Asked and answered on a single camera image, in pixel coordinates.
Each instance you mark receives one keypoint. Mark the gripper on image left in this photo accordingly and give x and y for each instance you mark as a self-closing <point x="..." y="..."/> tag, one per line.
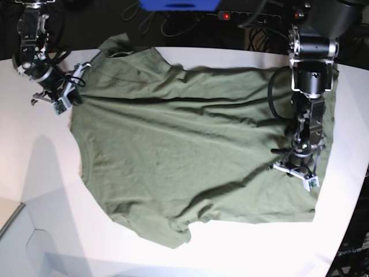
<point x="57" y="83"/>

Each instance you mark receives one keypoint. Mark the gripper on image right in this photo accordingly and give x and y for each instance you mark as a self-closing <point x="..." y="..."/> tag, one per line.
<point x="301" y="165"/>

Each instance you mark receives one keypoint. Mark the green t-shirt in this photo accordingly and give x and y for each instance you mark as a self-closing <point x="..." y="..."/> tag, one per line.
<point x="163" y="147"/>

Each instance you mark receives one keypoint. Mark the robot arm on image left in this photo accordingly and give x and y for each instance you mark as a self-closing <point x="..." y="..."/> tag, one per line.
<point x="33" y="60"/>

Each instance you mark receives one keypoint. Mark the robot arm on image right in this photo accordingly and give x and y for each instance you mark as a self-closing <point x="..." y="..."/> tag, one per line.
<point x="314" y="45"/>

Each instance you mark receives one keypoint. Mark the blue box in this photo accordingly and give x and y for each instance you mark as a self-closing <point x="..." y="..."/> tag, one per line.
<point x="179" y="5"/>

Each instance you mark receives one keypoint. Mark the black power strip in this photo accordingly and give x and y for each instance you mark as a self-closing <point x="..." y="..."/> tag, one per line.
<point x="239" y="17"/>

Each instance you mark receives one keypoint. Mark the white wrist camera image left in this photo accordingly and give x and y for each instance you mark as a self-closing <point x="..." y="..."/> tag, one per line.
<point x="61" y="105"/>

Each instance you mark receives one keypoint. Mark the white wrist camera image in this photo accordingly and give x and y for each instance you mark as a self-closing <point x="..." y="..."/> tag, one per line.
<point x="310" y="182"/>
<point x="61" y="105"/>

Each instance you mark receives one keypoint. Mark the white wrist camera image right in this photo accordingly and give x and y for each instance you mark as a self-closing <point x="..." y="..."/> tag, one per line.
<point x="310" y="182"/>

